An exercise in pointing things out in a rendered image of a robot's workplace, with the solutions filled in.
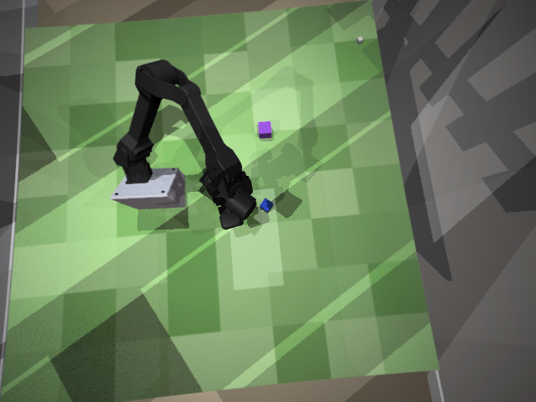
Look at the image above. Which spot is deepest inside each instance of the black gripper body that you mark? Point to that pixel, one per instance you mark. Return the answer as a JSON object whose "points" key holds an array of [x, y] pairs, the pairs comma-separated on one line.
{"points": [[229, 220]]}

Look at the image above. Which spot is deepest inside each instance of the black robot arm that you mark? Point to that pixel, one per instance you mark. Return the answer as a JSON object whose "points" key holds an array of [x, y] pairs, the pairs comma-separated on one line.
{"points": [[156, 81]]}

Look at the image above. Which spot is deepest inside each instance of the purple cube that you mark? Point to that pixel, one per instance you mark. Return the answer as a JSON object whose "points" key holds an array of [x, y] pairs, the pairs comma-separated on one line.
{"points": [[264, 129]]}

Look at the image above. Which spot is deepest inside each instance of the blue cube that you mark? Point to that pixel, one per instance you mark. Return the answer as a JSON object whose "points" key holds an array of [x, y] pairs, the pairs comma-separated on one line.
{"points": [[266, 205]]}

